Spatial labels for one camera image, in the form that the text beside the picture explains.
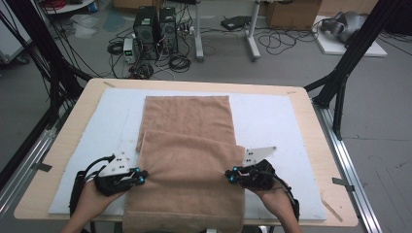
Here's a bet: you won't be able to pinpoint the black flat box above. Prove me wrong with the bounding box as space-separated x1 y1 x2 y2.
221 15 253 32

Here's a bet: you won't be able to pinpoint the person's left hand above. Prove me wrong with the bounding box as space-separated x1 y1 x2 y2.
79 180 126 217

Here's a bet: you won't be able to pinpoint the white grid mat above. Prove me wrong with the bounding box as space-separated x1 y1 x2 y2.
48 87 327 221

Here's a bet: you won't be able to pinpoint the white power supply unit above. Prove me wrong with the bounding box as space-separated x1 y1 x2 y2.
122 37 137 65

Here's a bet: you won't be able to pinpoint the clear plastic sheet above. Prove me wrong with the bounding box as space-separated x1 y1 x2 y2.
69 13 127 38

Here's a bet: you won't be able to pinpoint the large cardboard box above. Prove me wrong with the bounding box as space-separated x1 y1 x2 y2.
265 0 324 31

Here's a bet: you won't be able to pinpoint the thin wooden stick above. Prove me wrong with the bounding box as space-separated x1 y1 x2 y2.
320 197 344 223

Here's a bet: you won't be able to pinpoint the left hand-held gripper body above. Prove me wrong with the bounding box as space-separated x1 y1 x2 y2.
92 150 136 198

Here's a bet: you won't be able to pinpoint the grey tape strip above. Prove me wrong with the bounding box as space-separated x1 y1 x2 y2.
33 162 52 173
331 177 356 192

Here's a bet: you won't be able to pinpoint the white desk frame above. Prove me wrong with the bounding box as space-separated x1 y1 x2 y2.
193 0 261 63

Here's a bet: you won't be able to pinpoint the small coiled black cable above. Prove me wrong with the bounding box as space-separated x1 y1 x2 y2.
106 40 124 56

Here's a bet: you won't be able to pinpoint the white round table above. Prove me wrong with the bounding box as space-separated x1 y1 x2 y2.
42 0 96 15

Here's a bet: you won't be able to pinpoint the loose black floor cables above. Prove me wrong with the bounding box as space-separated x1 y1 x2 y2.
257 27 320 56

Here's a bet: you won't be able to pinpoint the tangled cable bundle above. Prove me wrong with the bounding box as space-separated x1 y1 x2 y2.
127 62 155 81

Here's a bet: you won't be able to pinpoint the black metal frame strut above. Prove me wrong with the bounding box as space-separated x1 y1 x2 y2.
4 0 93 127
304 0 409 141

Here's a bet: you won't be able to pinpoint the brown towel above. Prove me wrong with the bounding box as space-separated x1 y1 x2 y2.
121 95 246 233

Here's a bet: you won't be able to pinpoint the large black computer tower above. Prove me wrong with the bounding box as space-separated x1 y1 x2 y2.
132 5 160 61

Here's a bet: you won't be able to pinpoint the white floor board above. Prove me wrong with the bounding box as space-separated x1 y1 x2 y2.
312 15 388 58

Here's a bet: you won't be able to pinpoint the person's right hand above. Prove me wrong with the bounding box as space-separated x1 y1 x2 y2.
250 181 293 218

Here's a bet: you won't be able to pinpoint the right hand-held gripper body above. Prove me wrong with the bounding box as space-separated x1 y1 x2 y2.
240 146 278 191

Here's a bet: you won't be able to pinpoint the grey helmet-shaped device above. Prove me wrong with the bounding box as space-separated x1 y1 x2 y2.
320 11 368 45

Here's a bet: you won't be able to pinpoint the aluminium rail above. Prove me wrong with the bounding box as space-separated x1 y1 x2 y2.
0 106 71 221
312 100 385 233

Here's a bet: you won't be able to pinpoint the slim black computer tower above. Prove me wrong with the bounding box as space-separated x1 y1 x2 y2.
158 7 179 54

